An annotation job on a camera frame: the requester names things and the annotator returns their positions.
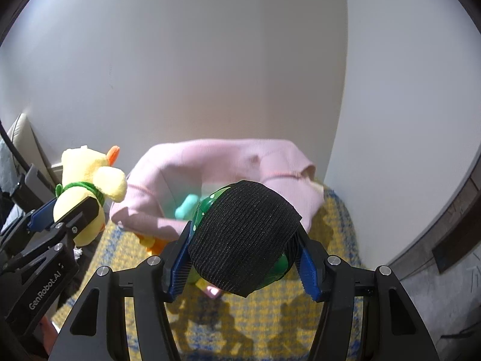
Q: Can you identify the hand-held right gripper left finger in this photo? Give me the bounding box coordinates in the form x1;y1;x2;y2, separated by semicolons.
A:
56;221;193;361

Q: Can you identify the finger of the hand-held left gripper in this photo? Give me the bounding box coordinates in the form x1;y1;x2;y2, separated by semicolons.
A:
15;196;106;267
0;199;57;251

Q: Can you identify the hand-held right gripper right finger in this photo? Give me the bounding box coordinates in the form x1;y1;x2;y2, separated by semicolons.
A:
295;229;440;361

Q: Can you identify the orange plastic crate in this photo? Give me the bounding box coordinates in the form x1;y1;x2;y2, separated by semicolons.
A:
137;233;166;258

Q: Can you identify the yellow duck plush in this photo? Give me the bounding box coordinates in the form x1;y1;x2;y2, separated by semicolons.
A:
53;145;128;247

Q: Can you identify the teal plush toy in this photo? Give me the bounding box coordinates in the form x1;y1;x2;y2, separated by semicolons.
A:
175;193;200;219

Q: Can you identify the green ball with black band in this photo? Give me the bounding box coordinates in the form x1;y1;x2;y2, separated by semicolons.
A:
187;180;303;298

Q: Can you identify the pink fabric crate liner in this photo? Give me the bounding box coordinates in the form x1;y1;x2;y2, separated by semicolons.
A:
111;139;326;241

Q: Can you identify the black grey stand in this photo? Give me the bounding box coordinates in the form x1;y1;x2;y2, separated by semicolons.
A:
9;163;57;211

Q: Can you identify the purple block with tag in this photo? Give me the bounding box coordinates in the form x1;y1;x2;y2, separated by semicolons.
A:
197;278;222;301

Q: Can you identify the yellow blue plaid blanket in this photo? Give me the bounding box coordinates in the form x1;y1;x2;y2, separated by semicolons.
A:
53;186;365;361

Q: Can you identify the white cushion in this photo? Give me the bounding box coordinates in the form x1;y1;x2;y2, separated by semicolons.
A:
8;113;57;170

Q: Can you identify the dark wooden cabinet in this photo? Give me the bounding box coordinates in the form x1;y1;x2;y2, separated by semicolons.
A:
387;173;481;275

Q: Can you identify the black cable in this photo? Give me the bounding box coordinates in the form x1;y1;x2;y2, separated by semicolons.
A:
0;118;29;171

